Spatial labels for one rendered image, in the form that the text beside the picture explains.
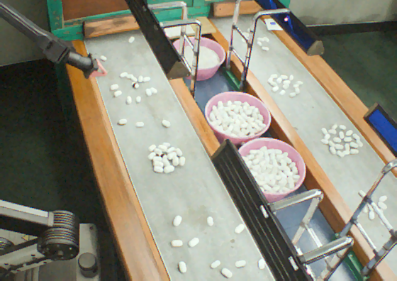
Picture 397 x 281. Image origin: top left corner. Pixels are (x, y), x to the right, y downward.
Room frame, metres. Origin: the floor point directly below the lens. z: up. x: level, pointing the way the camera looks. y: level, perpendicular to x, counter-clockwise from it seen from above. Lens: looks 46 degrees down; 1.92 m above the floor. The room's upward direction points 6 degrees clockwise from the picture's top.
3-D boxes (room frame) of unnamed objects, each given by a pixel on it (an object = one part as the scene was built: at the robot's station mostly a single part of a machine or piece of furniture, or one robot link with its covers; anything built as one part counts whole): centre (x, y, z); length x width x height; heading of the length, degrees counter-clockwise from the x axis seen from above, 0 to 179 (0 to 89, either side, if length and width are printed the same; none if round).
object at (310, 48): (1.62, -0.30, 1.08); 0.62 x 0.08 x 0.07; 26
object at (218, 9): (2.04, -0.16, 0.83); 0.30 x 0.06 x 0.07; 116
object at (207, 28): (1.85, 0.12, 0.77); 0.33 x 0.15 x 0.01; 116
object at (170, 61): (1.38, 0.20, 1.08); 0.62 x 0.08 x 0.07; 26
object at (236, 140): (1.26, -0.17, 0.72); 0.27 x 0.27 x 0.10
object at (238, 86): (1.58, -0.23, 0.90); 0.20 x 0.19 x 0.45; 26
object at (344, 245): (0.53, -0.30, 0.90); 0.20 x 0.19 x 0.45; 26
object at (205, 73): (1.65, 0.03, 0.72); 0.27 x 0.27 x 0.10
